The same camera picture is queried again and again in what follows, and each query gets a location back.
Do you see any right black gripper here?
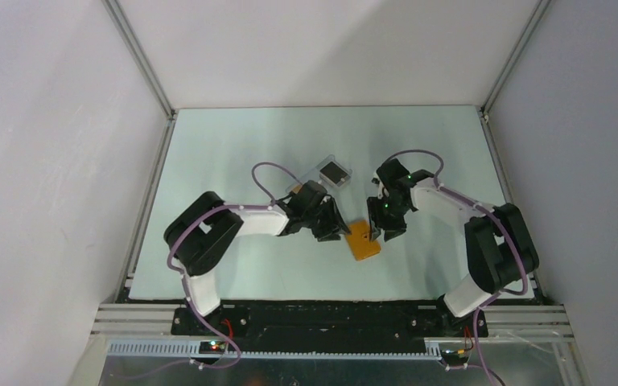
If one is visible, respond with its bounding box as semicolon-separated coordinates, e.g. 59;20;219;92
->
366;195;410;242

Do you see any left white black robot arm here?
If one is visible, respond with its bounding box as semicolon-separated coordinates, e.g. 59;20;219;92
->
163;180;351;335

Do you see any grey slotted cable duct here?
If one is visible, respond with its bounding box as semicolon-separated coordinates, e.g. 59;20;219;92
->
105;340;443;361

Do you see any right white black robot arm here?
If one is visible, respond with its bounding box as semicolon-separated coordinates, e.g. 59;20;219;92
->
366;157;538;336

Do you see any black credit card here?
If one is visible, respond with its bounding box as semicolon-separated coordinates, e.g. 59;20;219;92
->
319;162;350;187

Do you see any orange leather card holder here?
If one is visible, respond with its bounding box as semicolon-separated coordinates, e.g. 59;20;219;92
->
345;220;381;261

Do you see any clear plastic card tray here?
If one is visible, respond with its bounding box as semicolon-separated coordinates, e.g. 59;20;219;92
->
286;154;352;193

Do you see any right aluminium frame rail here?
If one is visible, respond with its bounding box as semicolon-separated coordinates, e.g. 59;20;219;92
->
478;0;555;305

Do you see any left controller circuit board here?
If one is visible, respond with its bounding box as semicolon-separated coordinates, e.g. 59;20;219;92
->
198;340;228;355

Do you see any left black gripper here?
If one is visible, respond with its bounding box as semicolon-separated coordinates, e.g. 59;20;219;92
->
303;197;351;241

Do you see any left aluminium frame rail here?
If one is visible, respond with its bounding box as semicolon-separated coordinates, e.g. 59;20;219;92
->
102;0;177;303

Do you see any aluminium frame rail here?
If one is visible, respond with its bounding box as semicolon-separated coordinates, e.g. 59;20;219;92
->
478;0;555;305
102;0;177;303

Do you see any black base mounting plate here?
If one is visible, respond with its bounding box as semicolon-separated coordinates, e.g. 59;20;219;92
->
171;300;488;355

